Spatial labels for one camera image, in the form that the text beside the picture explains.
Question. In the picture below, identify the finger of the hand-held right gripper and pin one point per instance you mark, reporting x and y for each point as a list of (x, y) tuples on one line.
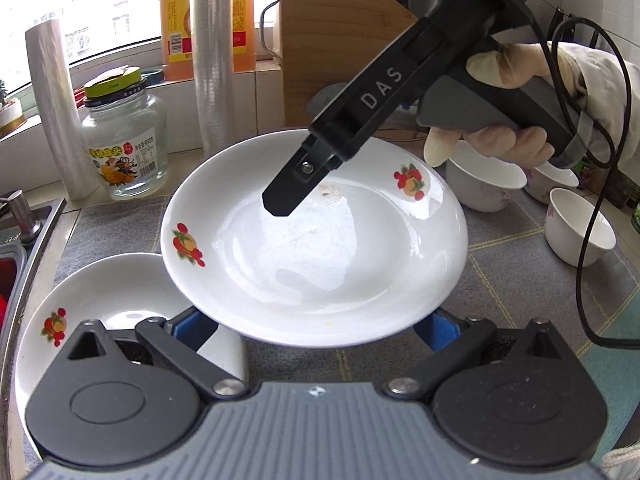
[(295, 185)]

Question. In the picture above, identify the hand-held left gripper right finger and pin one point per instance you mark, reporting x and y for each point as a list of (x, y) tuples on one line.
[(440, 332)]

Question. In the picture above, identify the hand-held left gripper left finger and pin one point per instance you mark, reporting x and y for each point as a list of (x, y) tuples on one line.
[(192, 330)]

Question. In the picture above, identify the stained white fruit print plate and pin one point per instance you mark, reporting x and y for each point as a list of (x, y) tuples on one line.
[(100, 290)]

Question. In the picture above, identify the large white bowl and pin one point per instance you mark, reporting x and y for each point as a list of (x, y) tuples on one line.
[(480, 185)]

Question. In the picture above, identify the person's right forearm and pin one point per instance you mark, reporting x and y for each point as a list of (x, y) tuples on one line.
[(605, 90)]

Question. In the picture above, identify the person's right hand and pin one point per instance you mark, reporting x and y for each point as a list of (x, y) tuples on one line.
[(510, 67)]

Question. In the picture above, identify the wooden cutting board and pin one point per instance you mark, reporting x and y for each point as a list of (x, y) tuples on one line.
[(340, 35)]

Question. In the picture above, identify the grey checked mat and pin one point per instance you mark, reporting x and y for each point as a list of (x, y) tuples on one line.
[(505, 280)]

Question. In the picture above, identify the plastic wrap roll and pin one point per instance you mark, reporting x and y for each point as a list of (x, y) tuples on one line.
[(60, 110), (212, 60)]

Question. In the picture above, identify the steel sink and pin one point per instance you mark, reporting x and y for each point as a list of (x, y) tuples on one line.
[(35, 270)]

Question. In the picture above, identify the glass jar yellow lid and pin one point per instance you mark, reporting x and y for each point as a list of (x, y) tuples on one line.
[(125, 150)]

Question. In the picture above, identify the white floral bowl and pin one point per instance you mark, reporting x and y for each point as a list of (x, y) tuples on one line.
[(555, 180), (580, 225)]

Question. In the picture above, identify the teal cloth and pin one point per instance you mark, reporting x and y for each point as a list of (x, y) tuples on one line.
[(620, 385)]

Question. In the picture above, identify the red basin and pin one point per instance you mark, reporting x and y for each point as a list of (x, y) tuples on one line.
[(7, 290)]

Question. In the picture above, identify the orange oil bottle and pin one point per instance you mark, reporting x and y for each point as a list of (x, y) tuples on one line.
[(175, 20)]

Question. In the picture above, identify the metal soap dispenser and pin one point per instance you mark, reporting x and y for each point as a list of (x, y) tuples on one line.
[(22, 215)]

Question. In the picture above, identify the white clothing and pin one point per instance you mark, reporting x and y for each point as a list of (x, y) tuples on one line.
[(625, 465)]

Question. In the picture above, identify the window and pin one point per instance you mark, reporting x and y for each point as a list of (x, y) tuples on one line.
[(90, 0)]

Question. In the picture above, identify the small potted plant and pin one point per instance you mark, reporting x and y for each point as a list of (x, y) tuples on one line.
[(10, 110)]

